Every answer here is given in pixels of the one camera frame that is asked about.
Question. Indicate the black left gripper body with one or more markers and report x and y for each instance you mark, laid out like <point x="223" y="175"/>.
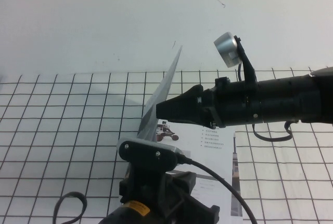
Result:
<point x="182" y="182"/>

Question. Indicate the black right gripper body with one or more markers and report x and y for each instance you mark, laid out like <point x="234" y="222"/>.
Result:
<point x="226" y="104"/>

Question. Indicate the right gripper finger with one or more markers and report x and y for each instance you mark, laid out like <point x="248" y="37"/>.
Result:
<point x="182" y="116"/>
<point x="187" y="100"/>

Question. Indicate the AgileX robotics catalogue book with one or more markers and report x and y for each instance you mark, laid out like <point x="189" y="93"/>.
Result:
<point x="216" y="156"/>

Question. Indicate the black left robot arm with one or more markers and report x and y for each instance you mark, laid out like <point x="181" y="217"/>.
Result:
<point x="156" y="216"/>

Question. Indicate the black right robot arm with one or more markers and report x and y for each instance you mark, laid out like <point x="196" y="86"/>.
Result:
<point x="286" y="99"/>

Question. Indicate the white black-grid tablecloth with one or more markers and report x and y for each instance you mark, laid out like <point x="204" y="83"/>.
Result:
<point x="65" y="130"/>

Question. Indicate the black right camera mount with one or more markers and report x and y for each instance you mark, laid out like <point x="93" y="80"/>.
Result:
<point x="249" y="70"/>

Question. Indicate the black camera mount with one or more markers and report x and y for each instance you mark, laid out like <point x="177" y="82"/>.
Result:
<point x="148" y="156"/>
<point x="249" y="70"/>

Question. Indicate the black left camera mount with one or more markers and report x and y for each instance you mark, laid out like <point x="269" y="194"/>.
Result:
<point x="148" y="156"/>

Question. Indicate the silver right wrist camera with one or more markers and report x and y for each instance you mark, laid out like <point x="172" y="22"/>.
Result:
<point x="226" y="47"/>

